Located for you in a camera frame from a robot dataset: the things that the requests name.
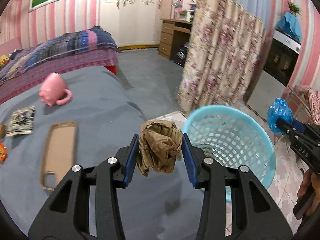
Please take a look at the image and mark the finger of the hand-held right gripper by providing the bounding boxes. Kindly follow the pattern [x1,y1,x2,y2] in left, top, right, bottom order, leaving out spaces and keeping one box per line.
[275,118,297,142]
[290,120,307,134]

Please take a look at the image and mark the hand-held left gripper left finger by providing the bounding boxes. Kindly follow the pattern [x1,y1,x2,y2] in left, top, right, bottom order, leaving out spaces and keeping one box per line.
[28,134,140,240]

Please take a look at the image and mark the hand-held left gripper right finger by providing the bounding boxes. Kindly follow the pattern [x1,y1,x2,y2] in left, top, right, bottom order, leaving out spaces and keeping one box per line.
[182,133,293,240]

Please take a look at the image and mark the blue plastic bag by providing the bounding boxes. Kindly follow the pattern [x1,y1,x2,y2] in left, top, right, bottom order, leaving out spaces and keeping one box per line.
[266,98,294,135]

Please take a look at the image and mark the brown paper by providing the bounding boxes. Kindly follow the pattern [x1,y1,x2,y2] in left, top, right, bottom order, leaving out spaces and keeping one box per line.
[136,120,183,177]

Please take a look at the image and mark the light blue plastic basket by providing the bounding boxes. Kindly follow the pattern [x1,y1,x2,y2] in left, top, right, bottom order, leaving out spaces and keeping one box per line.
[182,105,278,203]

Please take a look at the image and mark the person's right hand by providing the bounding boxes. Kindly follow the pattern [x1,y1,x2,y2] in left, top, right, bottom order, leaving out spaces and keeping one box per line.
[297,167,317,206]

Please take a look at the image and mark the pink clothes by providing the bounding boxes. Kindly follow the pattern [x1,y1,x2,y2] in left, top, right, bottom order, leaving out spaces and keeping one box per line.
[293,84,320,126]

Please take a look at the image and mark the beige phone case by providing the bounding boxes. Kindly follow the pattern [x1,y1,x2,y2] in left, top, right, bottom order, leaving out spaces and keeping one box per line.
[40,121,78,191]

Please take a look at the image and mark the floral curtain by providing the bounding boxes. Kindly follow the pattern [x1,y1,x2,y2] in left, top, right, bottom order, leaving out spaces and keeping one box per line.
[176,0,266,113]

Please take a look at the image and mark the blue cloth cover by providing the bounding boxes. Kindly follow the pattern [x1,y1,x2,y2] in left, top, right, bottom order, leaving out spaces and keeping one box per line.
[276,12,303,43]

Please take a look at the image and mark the pink ceramic mug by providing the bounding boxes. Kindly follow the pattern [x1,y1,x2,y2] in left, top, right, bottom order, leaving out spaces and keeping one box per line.
[38,72,73,108]

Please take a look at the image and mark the black box under desk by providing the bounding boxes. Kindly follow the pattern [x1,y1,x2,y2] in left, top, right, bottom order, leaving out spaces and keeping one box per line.
[173,45,188,67]

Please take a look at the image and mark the purple dotted bedsheet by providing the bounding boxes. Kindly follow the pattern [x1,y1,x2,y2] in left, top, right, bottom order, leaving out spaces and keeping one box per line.
[0,50,119,106]

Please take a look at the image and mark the black and white packet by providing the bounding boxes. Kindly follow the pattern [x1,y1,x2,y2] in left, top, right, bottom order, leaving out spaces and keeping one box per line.
[5,106,36,138]

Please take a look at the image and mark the small green plant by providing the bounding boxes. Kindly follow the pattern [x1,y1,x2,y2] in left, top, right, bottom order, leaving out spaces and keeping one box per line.
[287,1,302,16]

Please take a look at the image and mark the wooden desk with drawers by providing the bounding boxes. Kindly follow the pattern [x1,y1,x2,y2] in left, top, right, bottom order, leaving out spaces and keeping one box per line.
[158,18,193,61]

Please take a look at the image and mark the orange snack wrapper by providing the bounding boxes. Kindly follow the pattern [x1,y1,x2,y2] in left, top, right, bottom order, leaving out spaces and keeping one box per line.
[0,141,9,165]

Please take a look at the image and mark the blue plaid quilt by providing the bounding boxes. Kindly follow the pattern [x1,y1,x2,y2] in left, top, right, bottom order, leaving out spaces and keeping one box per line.
[0,25,122,83]

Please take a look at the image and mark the light blue curtain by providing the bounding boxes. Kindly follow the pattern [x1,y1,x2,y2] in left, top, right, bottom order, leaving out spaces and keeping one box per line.
[200,0,283,28]

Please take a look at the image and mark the white wardrobe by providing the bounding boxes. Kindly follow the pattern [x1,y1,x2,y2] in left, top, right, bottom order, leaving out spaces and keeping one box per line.
[98,0,174,51]

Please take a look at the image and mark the table lamp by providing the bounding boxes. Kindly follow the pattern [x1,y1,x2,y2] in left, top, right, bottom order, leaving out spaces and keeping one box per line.
[172,0,182,19]

